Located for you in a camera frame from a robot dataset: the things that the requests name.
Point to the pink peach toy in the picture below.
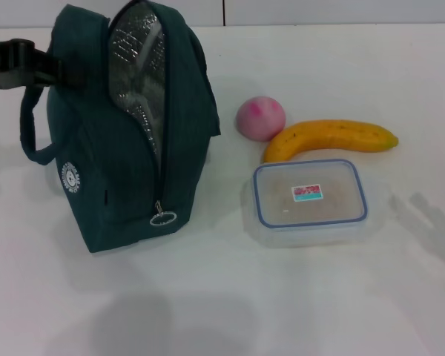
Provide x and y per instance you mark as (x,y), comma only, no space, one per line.
(261,118)

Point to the dark teal insulated lunch bag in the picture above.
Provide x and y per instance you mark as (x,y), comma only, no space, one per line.
(96,148)

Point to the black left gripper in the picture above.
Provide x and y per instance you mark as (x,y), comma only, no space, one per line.
(11,63)

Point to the clear plastic food container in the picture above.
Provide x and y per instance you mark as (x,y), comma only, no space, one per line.
(311,207)

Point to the yellow banana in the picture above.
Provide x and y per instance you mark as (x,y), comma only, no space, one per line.
(330,135)

